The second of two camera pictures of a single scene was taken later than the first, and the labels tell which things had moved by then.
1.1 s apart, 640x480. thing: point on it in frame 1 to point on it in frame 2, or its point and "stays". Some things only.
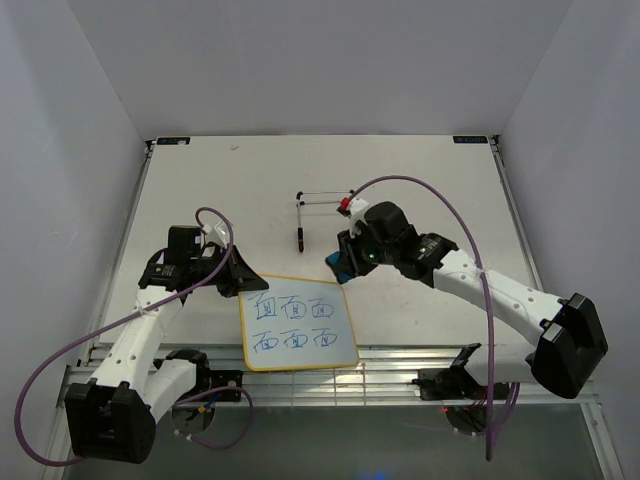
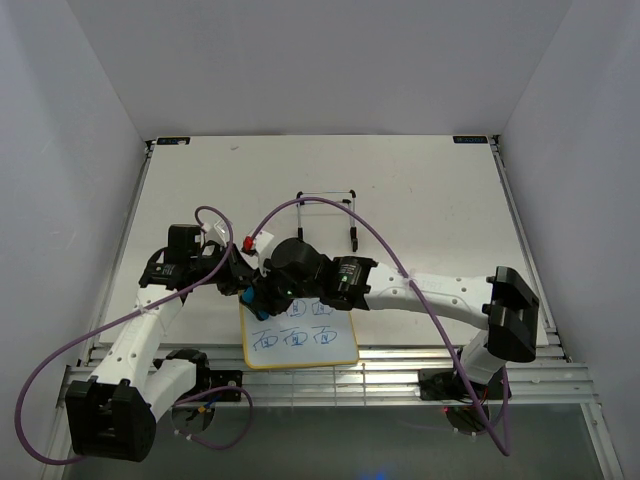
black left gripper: x=240 y=276 stays
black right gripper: x=348 y=248 to x=265 y=296
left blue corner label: x=173 y=140 stays
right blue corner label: x=470 y=139 stays
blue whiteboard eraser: x=334 y=262 to x=248 y=295
